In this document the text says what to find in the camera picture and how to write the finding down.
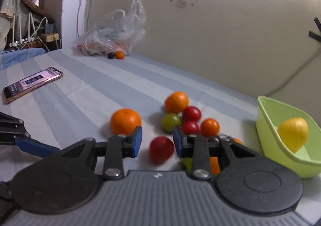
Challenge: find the orange cherry tomato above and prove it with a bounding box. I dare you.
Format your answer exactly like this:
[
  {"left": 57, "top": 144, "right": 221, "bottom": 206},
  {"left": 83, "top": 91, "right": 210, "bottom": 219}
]
[{"left": 200, "top": 118, "right": 220, "bottom": 138}]

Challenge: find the orange tomato with stem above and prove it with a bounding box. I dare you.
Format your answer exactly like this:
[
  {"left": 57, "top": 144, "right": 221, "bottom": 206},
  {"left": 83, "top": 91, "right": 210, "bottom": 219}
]
[{"left": 209, "top": 157, "right": 220, "bottom": 175}]

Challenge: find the orange mandarin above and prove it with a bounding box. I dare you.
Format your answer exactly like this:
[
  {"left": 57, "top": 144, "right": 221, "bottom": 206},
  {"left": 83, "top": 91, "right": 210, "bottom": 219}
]
[
  {"left": 110, "top": 108, "right": 141, "bottom": 135},
  {"left": 164, "top": 91, "right": 189, "bottom": 114}
]

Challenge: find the red cherry tomato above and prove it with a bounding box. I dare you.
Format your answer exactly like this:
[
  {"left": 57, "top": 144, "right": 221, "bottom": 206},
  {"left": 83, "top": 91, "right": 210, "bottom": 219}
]
[{"left": 148, "top": 136, "right": 174, "bottom": 164}]

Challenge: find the green tomato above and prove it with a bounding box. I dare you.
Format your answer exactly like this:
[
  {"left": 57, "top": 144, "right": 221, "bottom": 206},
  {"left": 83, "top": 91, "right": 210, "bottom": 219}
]
[{"left": 161, "top": 113, "right": 182, "bottom": 133}]

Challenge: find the large yellow grapefruit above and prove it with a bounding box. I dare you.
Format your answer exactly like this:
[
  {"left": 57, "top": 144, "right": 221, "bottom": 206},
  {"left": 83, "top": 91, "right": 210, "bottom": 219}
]
[{"left": 277, "top": 117, "right": 309, "bottom": 153}]

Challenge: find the smartphone in pink case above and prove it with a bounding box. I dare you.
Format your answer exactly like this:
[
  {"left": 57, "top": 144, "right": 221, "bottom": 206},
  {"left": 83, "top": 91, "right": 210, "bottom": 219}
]
[{"left": 2, "top": 66, "right": 63, "bottom": 104}]

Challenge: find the striped blue bedsheet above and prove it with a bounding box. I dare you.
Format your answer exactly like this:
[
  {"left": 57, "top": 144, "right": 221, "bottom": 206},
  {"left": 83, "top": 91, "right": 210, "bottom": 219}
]
[{"left": 1, "top": 49, "right": 320, "bottom": 225}]

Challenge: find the green plastic basket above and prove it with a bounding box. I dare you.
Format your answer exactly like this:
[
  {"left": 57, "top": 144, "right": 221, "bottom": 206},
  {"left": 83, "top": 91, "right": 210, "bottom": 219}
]
[{"left": 256, "top": 96, "right": 320, "bottom": 179}]

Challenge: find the dark tomato by bag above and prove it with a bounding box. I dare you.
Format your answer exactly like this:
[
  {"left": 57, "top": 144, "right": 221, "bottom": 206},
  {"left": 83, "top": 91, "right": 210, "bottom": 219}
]
[{"left": 107, "top": 52, "right": 115, "bottom": 59}]

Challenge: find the orange tomato by bag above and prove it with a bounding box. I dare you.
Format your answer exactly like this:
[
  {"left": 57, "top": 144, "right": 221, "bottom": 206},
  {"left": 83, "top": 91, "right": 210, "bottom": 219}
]
[{"left": 115, "top": 51, "right": 126, "bottom": 59}]

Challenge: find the white wifi router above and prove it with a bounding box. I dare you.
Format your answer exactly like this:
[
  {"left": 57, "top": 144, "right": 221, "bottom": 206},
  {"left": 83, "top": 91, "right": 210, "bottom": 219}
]
[{"left": 9, "top": 13, "right": 36, "bottom": 47}]

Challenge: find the clear plastic bag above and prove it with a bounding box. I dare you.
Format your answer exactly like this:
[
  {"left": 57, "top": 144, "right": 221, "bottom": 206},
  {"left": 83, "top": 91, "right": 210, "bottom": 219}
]
[{"left": 72, "top": 0, "right": 146, "bottom": 56}]

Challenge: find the wall cable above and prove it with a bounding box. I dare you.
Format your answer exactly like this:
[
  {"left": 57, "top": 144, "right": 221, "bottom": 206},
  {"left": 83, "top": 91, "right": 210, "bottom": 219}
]
[{"left": 265, "top": 55, "right": 321, "bottom": 96}]

